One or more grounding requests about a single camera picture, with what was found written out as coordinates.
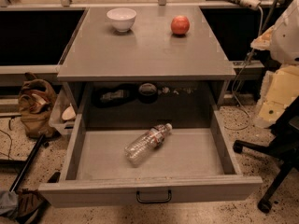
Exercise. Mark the black drawer handle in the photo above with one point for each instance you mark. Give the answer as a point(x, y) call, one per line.
point(151, 198)

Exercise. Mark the clear plastic water bottle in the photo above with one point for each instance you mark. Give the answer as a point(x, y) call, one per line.
point(138, 150)

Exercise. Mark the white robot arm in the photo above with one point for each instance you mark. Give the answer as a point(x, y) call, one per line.
point(280, 88)

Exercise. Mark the grey open drawer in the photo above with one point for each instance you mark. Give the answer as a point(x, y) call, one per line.
point(197, 165)

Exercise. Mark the black office chair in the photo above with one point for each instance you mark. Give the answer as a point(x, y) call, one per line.
point(285, 147)

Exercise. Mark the red apple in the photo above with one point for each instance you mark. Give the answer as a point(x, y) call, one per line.
point(180, 25)

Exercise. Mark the white ceramic bowl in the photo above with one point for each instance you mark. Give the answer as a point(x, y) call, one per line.
point(122, 19)

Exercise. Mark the grey cloth on floor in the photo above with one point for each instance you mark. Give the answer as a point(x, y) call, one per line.
point(8, 204)

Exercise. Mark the clear plastic bin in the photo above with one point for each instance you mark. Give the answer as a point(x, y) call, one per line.
point(63, 116)

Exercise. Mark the grey counter cabinet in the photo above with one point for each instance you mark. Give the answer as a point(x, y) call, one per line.
point(150, 52)

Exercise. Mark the black object behind cabinet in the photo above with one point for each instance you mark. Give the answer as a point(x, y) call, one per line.
point(109, 97)

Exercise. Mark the black pole on floor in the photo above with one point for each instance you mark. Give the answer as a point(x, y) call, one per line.
point(39, 142)

